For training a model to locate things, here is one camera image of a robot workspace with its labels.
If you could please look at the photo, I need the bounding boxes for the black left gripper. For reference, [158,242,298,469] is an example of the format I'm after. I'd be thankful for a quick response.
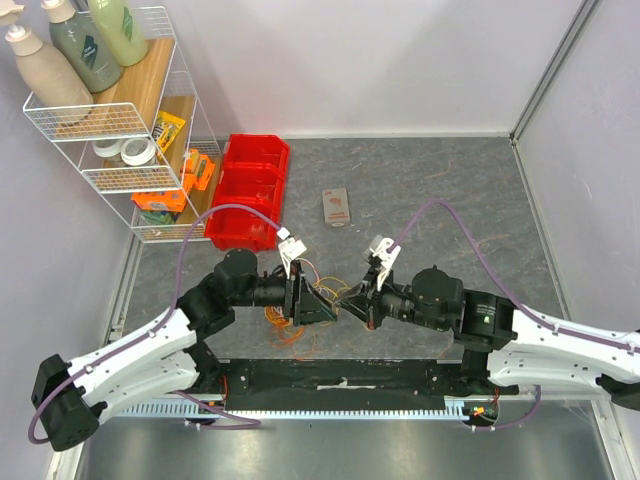
[231,258,337,326]

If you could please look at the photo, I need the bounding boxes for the orange white wire bundle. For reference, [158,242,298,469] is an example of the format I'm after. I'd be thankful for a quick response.
[263,259,351,361]

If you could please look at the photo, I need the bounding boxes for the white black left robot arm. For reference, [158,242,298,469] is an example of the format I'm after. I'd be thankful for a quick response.
[28,249,337,452]

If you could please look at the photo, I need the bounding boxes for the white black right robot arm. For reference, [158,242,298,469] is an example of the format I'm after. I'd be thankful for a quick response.
[338,267,639,410]

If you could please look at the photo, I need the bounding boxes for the red plastic bin near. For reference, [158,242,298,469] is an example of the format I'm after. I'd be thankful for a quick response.
[205,196,282,252]

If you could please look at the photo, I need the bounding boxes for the red plastic bin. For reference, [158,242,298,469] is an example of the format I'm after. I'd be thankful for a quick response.
[205,196,282,252]
[224,134,290,172]
[214,163,286,207]

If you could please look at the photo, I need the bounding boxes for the red plastic bin middle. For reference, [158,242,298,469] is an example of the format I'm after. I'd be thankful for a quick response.
[214,163,286,207]

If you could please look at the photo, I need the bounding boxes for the red plastic bin far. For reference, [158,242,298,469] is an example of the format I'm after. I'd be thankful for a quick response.
[224,134,290,172]

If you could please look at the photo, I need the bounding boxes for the orange green small boxes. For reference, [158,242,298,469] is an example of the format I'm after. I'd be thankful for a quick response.
[180,148,216,191]

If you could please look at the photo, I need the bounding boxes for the green packet bottom shelf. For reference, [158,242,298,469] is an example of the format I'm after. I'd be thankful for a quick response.
[138,211,179,226]

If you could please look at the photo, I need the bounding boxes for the orange snack box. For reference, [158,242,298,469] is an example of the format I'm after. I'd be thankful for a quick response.
[131,190,187,213]

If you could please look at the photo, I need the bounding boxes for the yellow candy bag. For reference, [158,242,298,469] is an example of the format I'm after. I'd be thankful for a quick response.
[151,110,186,153]

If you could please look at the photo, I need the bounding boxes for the white tape roll right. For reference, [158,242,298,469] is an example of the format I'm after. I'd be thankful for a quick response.
[120,137,156,167]

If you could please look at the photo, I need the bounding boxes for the white tape roll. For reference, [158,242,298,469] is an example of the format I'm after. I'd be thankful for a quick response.
[92,138,123,159]
[120,137,156,167]

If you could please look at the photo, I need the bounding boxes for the white tape roll left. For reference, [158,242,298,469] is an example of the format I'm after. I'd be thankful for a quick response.
[92,138,123,159]

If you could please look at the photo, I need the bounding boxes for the light green bottle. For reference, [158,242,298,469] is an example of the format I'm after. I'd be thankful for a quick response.
[88,0,148,67]

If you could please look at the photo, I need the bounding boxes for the beige pump bottle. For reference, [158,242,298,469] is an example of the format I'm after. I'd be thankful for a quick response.
[1,1,94,125]

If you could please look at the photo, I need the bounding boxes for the grey green pump bottle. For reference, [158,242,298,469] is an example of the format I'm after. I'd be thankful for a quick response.
[41,0,122,94]

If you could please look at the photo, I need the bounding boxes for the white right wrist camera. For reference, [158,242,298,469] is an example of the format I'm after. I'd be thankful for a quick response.
[363,235,401,292]

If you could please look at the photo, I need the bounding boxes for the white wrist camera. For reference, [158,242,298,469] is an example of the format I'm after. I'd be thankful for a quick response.
[363,235,401,292]
[276,227,307,276]

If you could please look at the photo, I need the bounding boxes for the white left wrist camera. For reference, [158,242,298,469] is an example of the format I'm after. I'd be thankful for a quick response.
[276,227,307,276]

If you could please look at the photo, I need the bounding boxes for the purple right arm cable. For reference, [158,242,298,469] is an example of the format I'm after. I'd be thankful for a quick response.
[394,198,640,432]

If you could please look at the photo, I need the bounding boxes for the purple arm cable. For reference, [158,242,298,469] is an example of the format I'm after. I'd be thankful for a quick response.
[394,198,640,432]
[27,201,281,445]

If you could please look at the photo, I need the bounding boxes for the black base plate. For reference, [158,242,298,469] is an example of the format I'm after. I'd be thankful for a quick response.
[190,359,495,412]

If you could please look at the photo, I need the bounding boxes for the light blue cable duct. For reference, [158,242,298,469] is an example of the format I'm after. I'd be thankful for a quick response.
[117,397,479,422]

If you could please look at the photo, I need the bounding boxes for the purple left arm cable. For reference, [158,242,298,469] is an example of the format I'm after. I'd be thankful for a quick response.
[27,201,281,445]

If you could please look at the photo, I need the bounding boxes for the white wire shelf rack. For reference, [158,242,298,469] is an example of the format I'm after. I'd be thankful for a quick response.
[23,6,222,243]

